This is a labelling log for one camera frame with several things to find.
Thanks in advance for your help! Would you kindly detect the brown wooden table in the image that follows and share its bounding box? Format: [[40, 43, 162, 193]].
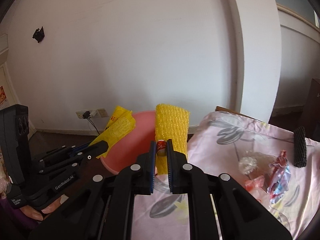
[[215, 106, 253, 118]]

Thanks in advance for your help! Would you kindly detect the yellow lemon print wrapper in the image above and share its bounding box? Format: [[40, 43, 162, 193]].
[[90, 106, 137, 158]]

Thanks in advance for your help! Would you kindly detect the yellow foam fruit net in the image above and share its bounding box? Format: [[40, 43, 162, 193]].
[[155, 103, 190, 175]]

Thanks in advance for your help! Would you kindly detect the black wall hook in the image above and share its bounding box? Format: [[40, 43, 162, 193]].
[[32, 26, 45, 43]]

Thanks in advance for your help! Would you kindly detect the clear plastic bag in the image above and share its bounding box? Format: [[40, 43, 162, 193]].
[[237, 152, 275, 175]]

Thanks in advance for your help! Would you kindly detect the black power cable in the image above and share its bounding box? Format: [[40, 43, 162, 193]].
[[86, 117, 102, 136]]

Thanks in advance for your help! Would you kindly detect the crumpled colourful wrapper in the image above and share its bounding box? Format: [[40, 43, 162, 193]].
[[266, 150, 292, 204]]

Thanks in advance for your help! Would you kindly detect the pink floral cloth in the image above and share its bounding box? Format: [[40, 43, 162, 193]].
[[131, 110, 320, 240]]

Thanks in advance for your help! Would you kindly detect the brown wooden side cabinet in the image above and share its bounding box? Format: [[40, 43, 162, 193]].
[[301, 78, 320, 139]]

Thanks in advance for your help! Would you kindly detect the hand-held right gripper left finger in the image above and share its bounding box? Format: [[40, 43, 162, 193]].
[[29, 140, 157, 240]]

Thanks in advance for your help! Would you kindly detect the small red candy wrapper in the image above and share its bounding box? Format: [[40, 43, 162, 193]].
[[156, 140, 167, 157]]

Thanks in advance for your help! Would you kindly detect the black foam fruit net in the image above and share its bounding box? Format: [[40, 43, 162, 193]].
[[293, 126, 307, 168]]

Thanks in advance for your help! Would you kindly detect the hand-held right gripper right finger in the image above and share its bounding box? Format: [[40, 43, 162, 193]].
[[166, 139, 293, 240]]

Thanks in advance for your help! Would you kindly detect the person's left forearm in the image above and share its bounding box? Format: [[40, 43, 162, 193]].
[[0, 197, 38, 240]]

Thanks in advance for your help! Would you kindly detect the person's left hand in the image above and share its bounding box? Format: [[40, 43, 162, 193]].
[[24, 196, 62, 222]]

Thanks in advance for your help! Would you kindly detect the red wall calendar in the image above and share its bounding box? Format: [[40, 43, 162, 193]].
[[0, 85, 7, 110]]

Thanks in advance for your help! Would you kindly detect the pink plastic basin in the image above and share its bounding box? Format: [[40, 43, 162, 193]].
[[100, 111, 160, 175]]

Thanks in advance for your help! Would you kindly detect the pink red plastic wrapper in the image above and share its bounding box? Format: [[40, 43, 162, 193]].
[[244, 175, 267, 193]]

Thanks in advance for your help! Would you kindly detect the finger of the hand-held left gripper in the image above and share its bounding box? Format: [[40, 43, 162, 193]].
[[32, 142, 92, 164], [37, 141, 110, 177]]

